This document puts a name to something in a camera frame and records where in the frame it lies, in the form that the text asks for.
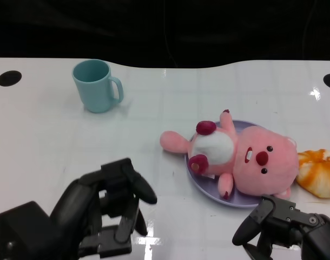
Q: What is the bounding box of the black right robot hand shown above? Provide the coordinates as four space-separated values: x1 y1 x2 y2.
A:
232 194 330 260

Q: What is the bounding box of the orange white bread bun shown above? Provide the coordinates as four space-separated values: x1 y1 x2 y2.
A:
295 148 330 199

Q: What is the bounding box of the pink plush doll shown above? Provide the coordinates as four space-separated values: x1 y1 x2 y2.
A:
159 109 300 201

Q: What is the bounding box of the teal mug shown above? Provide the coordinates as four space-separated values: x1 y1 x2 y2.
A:
71 59 125 114

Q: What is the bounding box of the black backdrop curtain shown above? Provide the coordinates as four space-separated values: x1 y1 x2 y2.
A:
0 0 330 69

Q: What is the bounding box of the purple plate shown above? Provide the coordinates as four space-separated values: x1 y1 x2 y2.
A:
184 119 266 210

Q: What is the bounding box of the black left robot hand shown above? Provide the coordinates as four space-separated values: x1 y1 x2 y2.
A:
49 158 159 259

